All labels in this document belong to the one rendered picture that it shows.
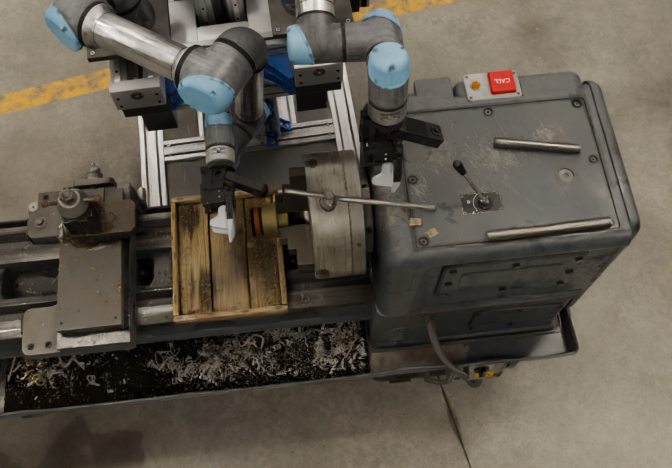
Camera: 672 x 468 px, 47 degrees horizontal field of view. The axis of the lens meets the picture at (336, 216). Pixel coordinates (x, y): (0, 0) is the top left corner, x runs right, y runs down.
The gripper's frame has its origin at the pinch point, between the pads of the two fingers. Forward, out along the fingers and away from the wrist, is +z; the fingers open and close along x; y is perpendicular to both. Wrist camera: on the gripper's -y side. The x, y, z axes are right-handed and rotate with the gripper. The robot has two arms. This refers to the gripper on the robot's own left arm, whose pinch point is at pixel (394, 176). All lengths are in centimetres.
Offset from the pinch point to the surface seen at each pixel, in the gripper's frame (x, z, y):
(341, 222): 0.0, 15.4, 11.7
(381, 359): 4, 85, 1
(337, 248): 3.7, 20.5, 13.2
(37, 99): -147, 110, 130
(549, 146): -9.7, 7.2, -38.2
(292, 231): -6.0, 25.8, 23.4
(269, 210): -10.8, 22.7, 28.5
